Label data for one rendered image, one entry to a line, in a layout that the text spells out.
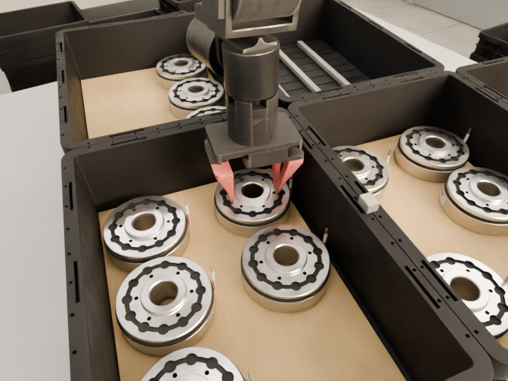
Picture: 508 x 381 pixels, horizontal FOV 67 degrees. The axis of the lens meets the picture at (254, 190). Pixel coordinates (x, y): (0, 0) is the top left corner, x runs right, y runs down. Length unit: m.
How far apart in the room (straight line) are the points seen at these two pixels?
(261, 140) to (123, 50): 0.52
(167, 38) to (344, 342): 0.69
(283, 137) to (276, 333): 0.22
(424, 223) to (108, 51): 0.68
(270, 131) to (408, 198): 0.26
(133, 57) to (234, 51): 0.53
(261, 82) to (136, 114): 0.40
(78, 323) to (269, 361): 0.19
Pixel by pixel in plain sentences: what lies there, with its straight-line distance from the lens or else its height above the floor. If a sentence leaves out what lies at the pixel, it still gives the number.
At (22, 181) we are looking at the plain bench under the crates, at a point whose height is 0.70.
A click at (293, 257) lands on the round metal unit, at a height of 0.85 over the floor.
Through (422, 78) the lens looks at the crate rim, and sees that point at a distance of 0.68.
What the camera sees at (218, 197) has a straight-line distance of 0.51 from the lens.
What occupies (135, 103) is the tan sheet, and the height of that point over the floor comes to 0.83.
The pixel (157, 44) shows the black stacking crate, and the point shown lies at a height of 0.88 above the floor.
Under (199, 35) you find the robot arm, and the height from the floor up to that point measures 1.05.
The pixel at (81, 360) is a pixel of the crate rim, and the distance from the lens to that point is 0.34.
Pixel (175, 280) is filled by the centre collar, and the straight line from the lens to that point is 0.43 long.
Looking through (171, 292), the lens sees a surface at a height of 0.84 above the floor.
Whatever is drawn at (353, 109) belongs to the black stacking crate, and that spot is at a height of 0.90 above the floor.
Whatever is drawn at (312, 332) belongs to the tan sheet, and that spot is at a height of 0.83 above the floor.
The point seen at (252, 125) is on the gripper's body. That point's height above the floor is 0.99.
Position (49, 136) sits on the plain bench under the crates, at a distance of 1.00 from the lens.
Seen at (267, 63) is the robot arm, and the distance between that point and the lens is 0.39.
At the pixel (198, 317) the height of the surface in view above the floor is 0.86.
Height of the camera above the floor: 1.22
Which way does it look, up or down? 44 degrees down
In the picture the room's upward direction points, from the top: straight up
